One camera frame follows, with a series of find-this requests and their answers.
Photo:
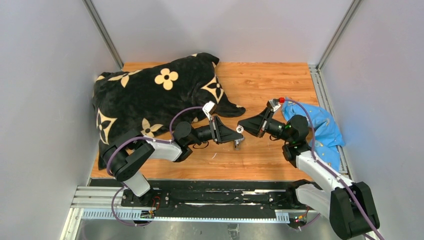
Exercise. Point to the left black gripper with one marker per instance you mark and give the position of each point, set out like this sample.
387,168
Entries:
220,133

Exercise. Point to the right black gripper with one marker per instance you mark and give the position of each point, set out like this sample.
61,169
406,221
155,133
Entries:
254,126

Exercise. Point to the chrome faucet tap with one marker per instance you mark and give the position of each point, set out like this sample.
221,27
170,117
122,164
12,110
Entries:
237,143

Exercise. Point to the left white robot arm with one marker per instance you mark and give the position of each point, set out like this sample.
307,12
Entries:
126,156

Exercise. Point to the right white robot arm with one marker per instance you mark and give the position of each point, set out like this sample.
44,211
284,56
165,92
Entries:
348,205

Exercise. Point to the blue printed cloth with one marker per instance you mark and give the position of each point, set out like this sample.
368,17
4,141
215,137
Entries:
327,133

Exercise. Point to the black floral pillow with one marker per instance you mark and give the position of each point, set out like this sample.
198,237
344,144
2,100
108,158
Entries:
152,100

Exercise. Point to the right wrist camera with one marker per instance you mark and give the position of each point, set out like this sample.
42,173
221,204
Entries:
273,104

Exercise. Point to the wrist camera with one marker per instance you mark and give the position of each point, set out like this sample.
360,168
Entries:
273,104
209,109

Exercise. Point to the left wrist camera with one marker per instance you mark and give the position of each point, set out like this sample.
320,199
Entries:
209,109

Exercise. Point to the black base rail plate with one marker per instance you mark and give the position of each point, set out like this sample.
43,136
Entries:
176,200

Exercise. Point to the aluminium frame post right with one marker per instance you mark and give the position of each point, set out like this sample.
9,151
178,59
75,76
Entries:
351,11

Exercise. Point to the aluminium frame post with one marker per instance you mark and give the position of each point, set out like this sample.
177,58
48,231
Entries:
351,11
97,20

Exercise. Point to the aluminium frame post left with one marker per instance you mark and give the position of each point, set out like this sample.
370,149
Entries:
97,20

